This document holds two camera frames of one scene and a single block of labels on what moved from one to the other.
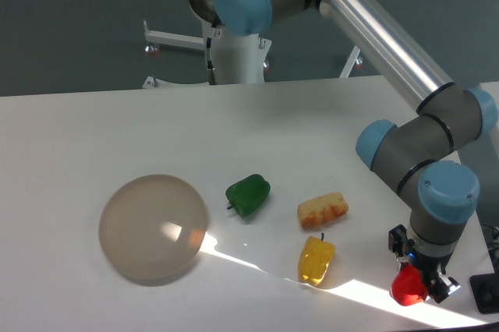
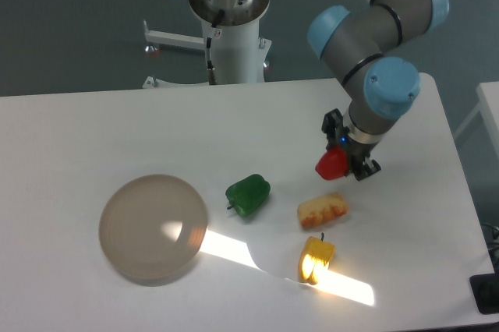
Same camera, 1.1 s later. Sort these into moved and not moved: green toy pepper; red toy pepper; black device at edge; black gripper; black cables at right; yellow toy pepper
Moved: red toy pepper; black gripper
Not moved: black device at edge; black cables at right; green toy pepper; yellow toy pepper
